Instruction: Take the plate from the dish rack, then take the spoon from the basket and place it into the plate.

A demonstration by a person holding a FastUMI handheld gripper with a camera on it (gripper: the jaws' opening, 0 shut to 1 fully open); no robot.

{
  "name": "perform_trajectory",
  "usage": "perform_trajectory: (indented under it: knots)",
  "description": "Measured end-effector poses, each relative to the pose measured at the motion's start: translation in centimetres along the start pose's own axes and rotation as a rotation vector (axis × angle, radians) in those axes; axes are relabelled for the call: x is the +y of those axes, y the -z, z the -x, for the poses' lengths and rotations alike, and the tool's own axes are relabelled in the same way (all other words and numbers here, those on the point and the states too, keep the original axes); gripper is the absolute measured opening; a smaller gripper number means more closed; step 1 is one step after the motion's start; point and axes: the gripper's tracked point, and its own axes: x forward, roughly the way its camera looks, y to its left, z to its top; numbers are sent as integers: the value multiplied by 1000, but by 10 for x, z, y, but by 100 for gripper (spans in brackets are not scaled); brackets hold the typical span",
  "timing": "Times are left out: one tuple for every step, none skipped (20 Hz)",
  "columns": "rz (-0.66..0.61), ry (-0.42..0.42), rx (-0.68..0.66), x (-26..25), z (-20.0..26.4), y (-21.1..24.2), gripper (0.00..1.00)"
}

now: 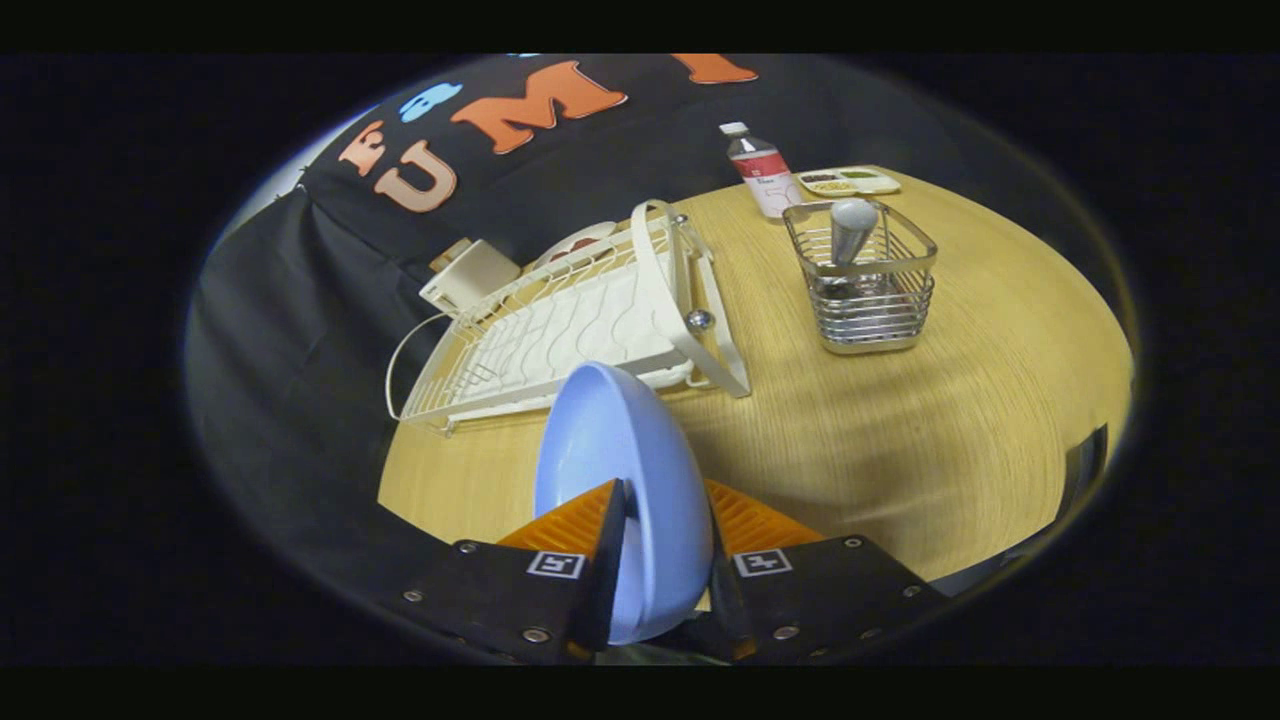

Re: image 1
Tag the metal spoon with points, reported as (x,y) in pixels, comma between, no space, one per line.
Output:
(850,230)

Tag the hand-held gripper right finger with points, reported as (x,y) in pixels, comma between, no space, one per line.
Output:
(830,595)

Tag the white sectioned food tray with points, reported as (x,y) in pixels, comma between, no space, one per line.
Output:
(850,181)

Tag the clear bottle with red label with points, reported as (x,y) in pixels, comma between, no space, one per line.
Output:
(765,175)

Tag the white toaster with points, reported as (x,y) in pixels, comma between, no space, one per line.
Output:
(475,275)

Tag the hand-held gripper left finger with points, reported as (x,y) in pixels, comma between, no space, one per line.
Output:
(500,600)

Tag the black backdrop cloth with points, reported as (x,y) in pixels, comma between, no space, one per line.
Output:
(300,300)

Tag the small beige plate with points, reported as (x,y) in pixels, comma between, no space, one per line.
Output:
(590,235)

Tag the red food piece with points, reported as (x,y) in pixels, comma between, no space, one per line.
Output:
(582,243)

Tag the blue plate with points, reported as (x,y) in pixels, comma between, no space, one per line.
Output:
(610,450)

